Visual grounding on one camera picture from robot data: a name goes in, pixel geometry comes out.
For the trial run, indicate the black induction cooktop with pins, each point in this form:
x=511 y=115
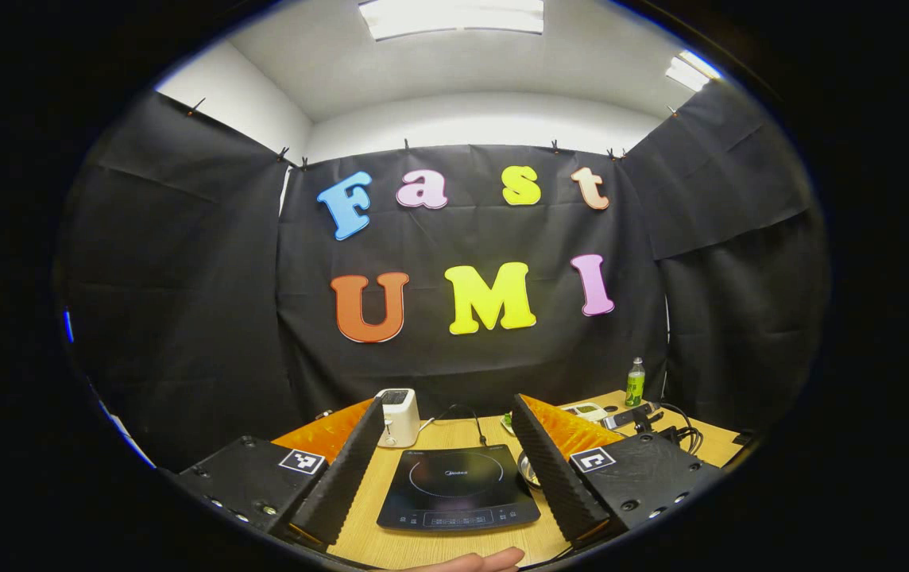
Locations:
x=454 y=488

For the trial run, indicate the small ceiling light panel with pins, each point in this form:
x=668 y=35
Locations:
x=691 y=70

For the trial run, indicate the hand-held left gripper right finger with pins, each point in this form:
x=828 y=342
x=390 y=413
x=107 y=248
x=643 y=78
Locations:
x=550 y=473

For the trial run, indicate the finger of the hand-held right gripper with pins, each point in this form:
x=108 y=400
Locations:
x=629 y=415

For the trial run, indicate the green tea bottle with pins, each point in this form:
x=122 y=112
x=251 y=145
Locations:
x=635 y=385

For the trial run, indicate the black backdrop cloth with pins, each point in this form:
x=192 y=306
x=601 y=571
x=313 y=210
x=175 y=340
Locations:
x=462 y=365

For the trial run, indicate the white toaster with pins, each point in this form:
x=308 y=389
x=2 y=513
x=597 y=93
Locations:
x=397 y=417

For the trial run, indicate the pale green sandwich plate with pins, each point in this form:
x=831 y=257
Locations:
x=508 y=425

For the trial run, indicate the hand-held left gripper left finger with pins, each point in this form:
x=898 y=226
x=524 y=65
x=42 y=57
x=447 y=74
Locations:
x=347 y=473

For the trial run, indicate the white divided dish of beans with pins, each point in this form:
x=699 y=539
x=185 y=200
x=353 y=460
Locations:
x=583 y=410

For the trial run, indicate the large ceiling light panel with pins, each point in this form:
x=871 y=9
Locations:
x=454 y=17

